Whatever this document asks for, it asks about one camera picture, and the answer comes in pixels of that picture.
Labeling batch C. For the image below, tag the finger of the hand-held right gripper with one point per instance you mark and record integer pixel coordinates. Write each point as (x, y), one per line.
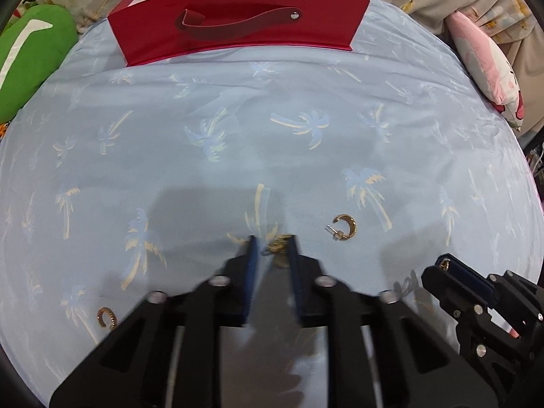
(471, 278)
(442, 284)

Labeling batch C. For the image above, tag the red cardboard box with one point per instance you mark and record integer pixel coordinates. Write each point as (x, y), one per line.
(238, 38)

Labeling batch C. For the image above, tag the colourful printed blanket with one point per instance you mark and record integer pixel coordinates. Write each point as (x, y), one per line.
(25, 3)

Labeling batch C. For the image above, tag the green pillow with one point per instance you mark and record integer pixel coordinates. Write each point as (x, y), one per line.
(42, 51)

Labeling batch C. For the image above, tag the gold hoop earring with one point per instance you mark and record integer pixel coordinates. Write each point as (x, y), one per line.
(352, 227)
(111, 313)

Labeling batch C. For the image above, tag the blue palm print bedsheet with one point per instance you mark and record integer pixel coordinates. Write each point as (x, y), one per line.
(255, 114)

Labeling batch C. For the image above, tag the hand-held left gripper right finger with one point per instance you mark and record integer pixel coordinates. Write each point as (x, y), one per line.
(294, 282)

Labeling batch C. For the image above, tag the gold earring cluster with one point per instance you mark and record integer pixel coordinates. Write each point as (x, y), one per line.
(278, 245)

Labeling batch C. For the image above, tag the small hoop earring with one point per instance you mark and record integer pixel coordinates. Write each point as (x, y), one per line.
(444, 264)

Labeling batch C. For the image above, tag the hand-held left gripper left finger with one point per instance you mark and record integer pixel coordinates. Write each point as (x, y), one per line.
(250, 282)

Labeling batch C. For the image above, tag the pink cartoon pillow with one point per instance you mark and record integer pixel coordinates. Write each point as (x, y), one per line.
(480, 55)

